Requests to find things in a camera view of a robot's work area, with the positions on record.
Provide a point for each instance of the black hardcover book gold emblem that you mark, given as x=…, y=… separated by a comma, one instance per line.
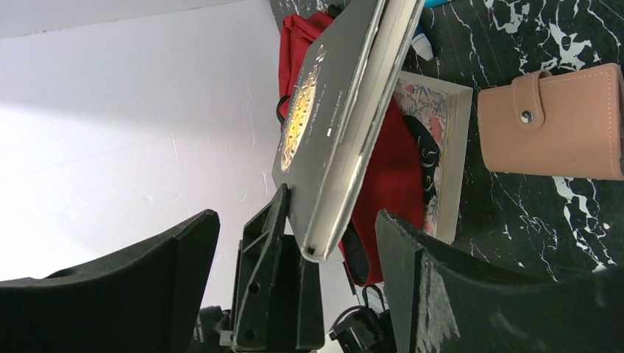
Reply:
x=335, y=114

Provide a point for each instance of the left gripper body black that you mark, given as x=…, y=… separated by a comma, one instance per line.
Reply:
x=366, y=327

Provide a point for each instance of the Little Women paperback book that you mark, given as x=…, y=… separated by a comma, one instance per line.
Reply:
x=437, y=114

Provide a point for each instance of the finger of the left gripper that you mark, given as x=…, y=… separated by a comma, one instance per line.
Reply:
x=277, y=302

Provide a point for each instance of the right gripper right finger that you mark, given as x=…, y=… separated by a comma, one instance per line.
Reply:
x=442, y=299

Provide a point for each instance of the blue white marker pen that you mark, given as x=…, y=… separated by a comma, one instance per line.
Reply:
x=419, y=42

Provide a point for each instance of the red student backpack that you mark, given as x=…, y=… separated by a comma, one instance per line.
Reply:
x=393, y=179

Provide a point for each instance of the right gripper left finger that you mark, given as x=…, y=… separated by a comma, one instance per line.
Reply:
x=142, y=298

